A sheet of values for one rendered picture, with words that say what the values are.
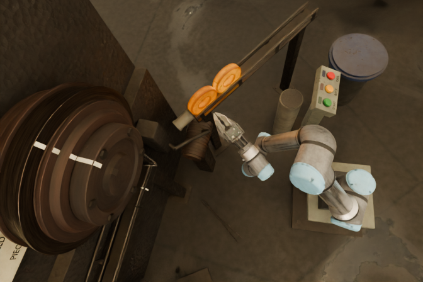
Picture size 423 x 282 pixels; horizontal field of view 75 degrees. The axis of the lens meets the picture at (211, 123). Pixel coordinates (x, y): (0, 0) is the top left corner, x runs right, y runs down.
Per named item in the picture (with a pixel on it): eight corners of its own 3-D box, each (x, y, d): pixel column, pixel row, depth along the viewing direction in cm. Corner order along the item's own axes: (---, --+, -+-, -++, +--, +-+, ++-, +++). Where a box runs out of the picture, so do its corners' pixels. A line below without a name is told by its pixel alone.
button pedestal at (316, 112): (290, 144, 187) (309, 106, 130) (296, 112, 194) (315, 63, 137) (315, 149, 183) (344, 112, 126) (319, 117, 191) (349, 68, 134)
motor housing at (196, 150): (196, 172, 188) (177, 152, 138) (204, 143, 195) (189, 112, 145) (214, 177, 185) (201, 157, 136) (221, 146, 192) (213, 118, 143)
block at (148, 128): (148, 149, 138) (129, 133, 116) (154, 135, 141) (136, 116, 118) (169, 154, 136) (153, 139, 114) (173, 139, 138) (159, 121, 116)
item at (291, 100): (270, 137, 190) (277, 106, 142) (273, 122, 194) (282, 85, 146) (287, 141, 188) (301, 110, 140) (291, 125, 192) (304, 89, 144)
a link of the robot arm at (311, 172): (371, 204, 120) (328, 141, 88) (362, 238, 115) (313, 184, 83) (343, 197, 129) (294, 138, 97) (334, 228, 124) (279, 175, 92)
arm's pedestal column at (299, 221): (357, 170, 175) (374, 160, 151) (361, 237, 161) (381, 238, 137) (293, 163, 182) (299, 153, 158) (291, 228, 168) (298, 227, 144)
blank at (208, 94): (182, 102, 121) (187, 107, 120) (209, 79, 122) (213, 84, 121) (192, 114, 136) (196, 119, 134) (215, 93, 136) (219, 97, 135)
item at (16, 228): (85, 243, 94) (-55, 254, 50) (133, 119, 109) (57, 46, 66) (102, 249, 92) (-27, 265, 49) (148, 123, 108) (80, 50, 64)
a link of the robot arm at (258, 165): (258, 182, 122) (266, 181, 114) (242, 163, 123) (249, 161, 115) (270, 170, 125) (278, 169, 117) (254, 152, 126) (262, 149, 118)
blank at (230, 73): (208, 80, 122) (213, 84, 121) (234, 56, 123) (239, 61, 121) (215, 93, 136) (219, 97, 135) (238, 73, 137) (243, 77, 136)
